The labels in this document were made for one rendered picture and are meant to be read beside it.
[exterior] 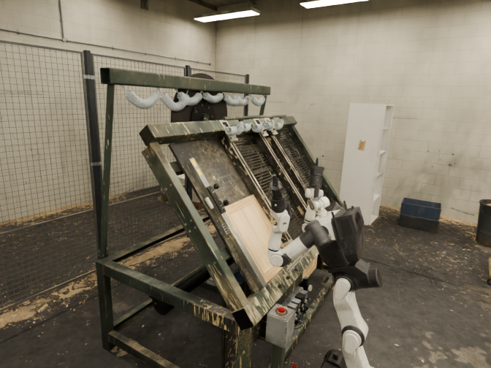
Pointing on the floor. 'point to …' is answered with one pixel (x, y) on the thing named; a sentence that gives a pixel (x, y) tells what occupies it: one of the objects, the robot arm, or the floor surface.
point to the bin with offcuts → (484, 223)
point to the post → (278, 356)
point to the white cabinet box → (365, 157)
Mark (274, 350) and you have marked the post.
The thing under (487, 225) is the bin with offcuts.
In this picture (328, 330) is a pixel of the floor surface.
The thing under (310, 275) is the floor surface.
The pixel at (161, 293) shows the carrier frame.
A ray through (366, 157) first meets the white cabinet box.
